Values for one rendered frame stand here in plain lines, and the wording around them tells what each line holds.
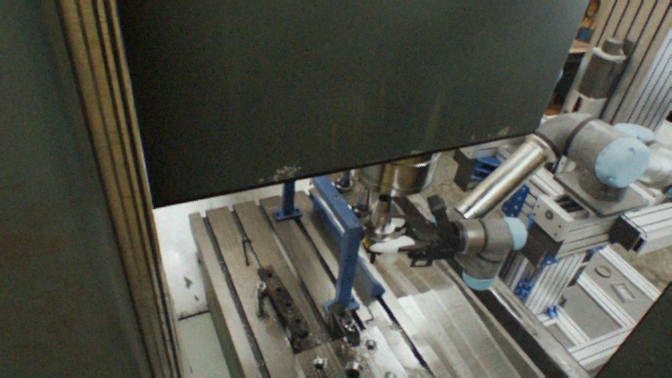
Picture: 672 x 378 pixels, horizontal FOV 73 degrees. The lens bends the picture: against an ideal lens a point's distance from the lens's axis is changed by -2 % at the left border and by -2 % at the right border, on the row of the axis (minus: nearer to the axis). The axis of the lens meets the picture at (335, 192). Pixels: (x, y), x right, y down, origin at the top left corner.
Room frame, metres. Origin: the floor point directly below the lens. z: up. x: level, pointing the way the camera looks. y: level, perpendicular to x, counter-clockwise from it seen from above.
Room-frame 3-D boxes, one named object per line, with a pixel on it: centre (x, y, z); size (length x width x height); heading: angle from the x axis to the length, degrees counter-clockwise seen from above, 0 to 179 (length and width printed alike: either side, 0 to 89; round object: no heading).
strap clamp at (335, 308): (0.76, -0.07, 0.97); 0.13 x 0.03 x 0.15; 30
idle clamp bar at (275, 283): (0.85, 0.11, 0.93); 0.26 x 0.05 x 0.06; 35
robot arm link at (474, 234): (0.78, -0.30, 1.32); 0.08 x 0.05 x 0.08; 15
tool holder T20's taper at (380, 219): (0.73, -0.10, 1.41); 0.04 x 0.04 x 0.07
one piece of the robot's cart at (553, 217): (1.30, -0.88, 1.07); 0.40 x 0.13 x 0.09; 116
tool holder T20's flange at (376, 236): (0.73, -0.10, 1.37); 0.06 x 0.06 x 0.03
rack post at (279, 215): (1.27, 0.16, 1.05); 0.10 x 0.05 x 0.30; 120
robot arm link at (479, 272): (0.82, -0.36, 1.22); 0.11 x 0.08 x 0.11; 34
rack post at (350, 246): (0.89, -0.06, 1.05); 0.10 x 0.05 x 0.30; 120
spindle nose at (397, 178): (0.73, -0.10, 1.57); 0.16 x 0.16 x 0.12
